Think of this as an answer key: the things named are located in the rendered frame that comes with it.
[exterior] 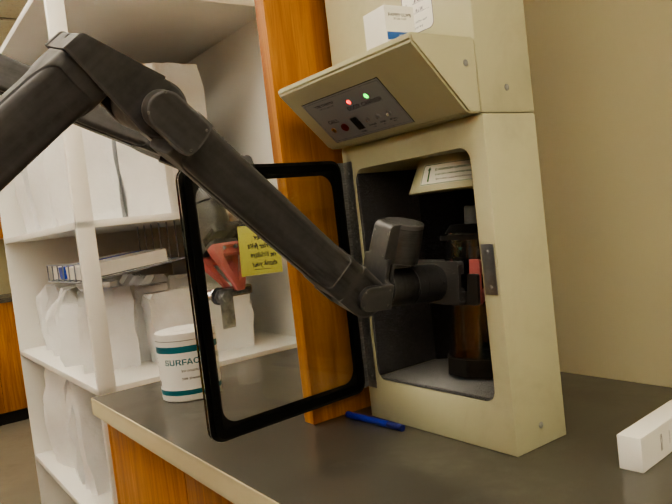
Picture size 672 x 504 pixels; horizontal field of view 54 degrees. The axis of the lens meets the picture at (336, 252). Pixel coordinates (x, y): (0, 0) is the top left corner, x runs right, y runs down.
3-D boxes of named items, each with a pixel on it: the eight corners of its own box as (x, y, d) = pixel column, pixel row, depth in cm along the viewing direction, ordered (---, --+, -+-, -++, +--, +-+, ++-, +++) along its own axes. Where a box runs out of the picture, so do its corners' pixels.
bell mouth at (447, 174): (461, 190, 117) (458, 159, 117) (544, 179, 103) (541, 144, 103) (386, 198, 107) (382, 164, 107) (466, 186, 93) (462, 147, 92)
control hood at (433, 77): (340, 149, 114) (333, 91, 113) (483, 112, 87) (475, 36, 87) (283, 151, 107) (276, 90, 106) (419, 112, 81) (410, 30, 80)
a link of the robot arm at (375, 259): (323, 292, 94) (359, 313, 88) (333, 214, 91) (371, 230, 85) (386, 286, 101) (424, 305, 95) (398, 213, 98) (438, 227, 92)
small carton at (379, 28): (395, 60, 95) (391, 18, 95) (417, 50, 91) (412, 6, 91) (367, 59, 93) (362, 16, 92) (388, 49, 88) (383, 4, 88)
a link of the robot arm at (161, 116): (98, 108, 70) (132, 120, 62) (132, 67, 71) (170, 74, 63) (331, 304, 97) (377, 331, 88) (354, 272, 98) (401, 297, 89)
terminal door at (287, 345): (366, 391, 114) (339, 160, 112) (211, 446, 94) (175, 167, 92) (363, 390, 114) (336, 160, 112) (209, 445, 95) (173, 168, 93)
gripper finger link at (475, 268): (475, 256, 107) (434, 259, 101) (511, 256, 101) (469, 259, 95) (477, 298, 107) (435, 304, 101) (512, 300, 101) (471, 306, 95)
